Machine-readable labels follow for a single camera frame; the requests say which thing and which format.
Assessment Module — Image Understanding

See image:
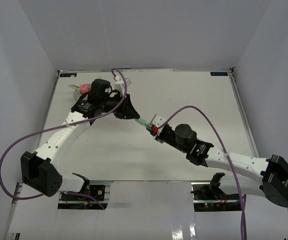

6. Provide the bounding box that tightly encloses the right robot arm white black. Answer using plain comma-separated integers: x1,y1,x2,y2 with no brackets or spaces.
149,124,288,208

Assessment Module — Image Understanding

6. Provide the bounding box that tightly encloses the mint green highlighter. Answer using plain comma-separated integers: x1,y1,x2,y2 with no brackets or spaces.
135,117,152,129

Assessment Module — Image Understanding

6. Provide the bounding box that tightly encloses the pink capped crayon tube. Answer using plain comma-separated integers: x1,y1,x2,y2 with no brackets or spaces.
79,83,91,95

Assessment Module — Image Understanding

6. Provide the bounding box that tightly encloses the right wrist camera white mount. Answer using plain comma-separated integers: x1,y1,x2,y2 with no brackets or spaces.
150,114,167,135

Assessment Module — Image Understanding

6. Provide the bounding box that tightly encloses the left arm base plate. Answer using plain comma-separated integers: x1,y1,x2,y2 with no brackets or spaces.
57,184,110,210

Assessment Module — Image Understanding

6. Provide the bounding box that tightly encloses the yellow pen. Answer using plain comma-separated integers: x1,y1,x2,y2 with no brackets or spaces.
68,84,80,90

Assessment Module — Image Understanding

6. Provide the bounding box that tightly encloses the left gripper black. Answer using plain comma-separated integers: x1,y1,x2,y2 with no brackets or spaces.
101,93,141,120

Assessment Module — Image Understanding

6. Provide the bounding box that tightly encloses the white round divided organizer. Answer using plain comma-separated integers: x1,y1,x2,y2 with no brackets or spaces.
73,89,82,102

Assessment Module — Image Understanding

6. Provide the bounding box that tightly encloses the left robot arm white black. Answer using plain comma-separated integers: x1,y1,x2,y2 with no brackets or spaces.
20,78,140,200

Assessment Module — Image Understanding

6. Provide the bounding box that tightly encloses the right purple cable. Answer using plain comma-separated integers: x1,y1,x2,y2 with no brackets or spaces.
158,105,247,240

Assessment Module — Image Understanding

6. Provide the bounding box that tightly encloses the left blue table label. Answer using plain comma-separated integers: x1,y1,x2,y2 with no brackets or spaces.
59,73,77,78

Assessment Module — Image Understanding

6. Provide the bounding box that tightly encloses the blue table label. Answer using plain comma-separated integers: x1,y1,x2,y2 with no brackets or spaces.
210,71,229,77
59,73,77,78

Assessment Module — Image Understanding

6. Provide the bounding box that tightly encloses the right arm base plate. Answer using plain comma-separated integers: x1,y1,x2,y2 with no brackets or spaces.
191,182,242,213

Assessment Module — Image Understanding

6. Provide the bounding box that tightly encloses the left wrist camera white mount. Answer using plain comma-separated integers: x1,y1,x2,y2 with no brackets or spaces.
114,78,132,95

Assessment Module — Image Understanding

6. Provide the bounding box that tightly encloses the right blue table label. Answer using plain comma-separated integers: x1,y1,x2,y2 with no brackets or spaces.
210,71,229,77

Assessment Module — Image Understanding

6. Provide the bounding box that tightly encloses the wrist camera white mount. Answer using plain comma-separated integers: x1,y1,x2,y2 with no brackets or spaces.
114,78,132,95
150,114,167,135

